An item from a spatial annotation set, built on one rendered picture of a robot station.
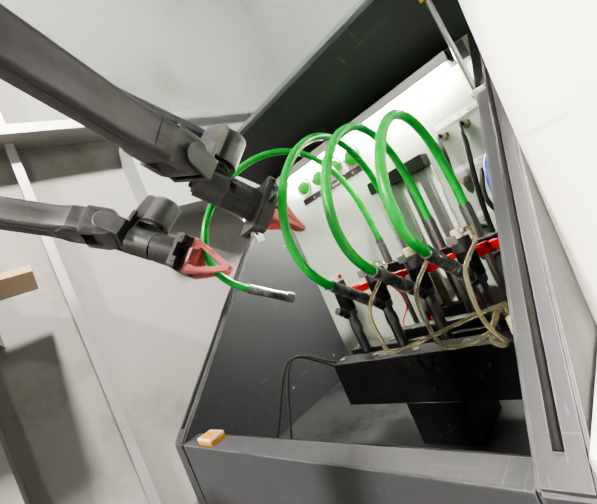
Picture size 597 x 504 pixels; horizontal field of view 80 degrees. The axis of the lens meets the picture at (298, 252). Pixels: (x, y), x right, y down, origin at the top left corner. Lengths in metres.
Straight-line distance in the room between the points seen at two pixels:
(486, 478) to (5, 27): 0.58
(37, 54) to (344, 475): 0.54
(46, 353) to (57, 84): 2.15
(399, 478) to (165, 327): 2.28
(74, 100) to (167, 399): 2.26
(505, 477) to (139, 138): 0.51
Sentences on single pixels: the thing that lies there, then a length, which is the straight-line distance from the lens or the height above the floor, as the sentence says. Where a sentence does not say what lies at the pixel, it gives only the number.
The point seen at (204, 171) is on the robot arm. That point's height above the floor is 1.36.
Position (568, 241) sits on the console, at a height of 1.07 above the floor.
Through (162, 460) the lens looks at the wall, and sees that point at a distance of 2.64.
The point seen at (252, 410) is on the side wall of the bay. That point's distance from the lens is 0.89.
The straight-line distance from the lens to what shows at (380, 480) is 0.44.
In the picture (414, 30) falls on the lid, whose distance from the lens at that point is 0.83.
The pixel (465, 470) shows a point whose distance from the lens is 0.39.
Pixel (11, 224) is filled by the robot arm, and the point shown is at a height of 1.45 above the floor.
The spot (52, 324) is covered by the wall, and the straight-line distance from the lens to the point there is 2.54.
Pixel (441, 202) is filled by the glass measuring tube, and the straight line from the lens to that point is 0.84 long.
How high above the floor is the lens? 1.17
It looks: 3 degrees up
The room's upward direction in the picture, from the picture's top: 24 degrees counter-clockwise
